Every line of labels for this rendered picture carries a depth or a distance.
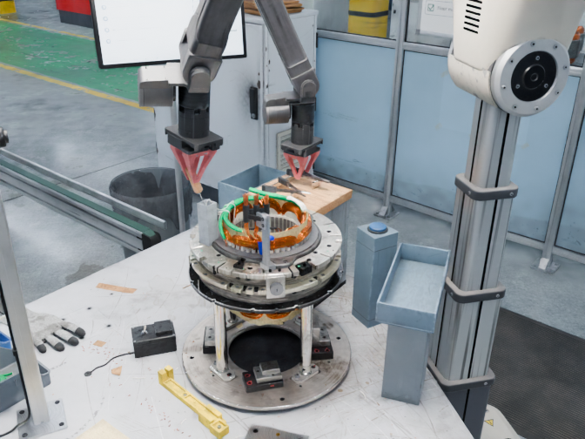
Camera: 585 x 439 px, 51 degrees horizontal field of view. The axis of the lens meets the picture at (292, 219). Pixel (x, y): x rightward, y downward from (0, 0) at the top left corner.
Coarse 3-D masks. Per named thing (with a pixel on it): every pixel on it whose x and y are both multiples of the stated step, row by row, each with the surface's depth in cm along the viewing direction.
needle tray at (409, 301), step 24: (408, 264) 134; (432, 264) 134; (384, 288) 118; (408, 288) 125; (432, 288) 125; (384, 312) 114; (408, 312) 112; (432, 312) 111; (408, 336) 123; (408, 360) 126; (384, 384) 130; (408, 384) 128
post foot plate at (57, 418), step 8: (56, 400) 129; (48, 408) 127; (56, 408) 127; (24, 416) 125; (56, 416) 125; (64, 416) 125; (24, 424) 123; (32, 424) 123; (40, 424) 123; (48, 424) 123; (56, 424) 123; (64, 424) 123; (24, 432) 121; (32, 432) 121; (40, 432) 121; (48, 432) 121
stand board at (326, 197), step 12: (276, 180) 165; (300, 180) 165; (312, 180) 165; (252, 192) 157; (276, 192) 157; (288, 192) 157; (312, 192) 158; (324, 192) 158; (336, 192) 158; (348, 192) 159; (312, 204) 151; (324, 204) 152; (336, 204) 155
